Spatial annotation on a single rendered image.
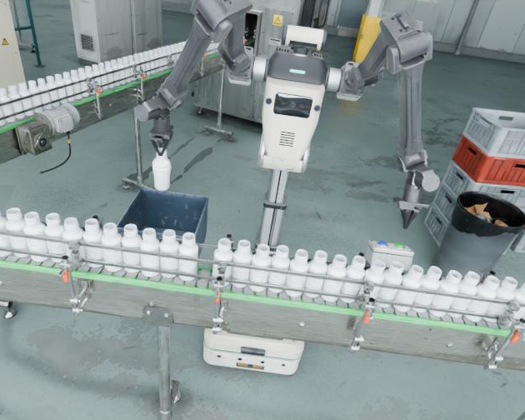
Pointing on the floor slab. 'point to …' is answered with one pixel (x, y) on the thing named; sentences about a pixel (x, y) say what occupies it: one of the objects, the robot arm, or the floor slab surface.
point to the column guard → (366, 37)
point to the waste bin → (477, 235)
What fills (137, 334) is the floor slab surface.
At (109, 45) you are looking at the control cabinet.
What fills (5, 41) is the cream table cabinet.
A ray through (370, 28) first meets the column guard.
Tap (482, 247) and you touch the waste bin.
